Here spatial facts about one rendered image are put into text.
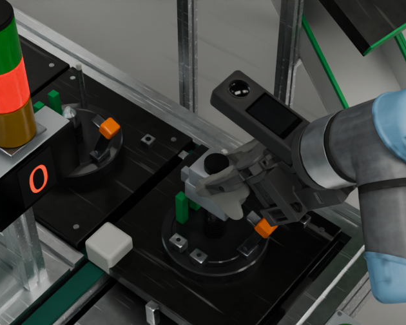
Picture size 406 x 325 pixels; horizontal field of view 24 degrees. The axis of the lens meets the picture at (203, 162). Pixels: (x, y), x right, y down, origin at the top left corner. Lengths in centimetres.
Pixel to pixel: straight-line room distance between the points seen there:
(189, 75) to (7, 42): 56
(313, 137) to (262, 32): 76
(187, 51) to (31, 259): 39
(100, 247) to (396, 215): 47
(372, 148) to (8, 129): 35
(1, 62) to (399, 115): 36
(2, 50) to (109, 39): 80
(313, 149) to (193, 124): 47
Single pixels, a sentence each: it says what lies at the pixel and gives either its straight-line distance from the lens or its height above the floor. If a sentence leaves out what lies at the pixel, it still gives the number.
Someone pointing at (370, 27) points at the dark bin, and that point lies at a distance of 118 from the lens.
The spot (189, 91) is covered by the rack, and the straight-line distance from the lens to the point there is 141.
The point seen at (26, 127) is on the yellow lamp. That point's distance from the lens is 95.
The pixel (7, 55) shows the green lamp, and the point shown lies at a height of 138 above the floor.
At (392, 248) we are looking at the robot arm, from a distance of 85.
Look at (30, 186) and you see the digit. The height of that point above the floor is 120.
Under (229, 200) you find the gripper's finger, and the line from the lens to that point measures 108.
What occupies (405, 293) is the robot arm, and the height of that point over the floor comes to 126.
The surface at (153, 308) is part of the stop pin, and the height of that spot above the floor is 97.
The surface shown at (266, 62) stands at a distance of 162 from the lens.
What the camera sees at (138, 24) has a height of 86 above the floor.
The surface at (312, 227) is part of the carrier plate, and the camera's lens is 125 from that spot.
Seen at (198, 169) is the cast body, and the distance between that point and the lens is 111.
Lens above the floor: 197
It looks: 49 degrees down
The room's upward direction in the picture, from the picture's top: straight up
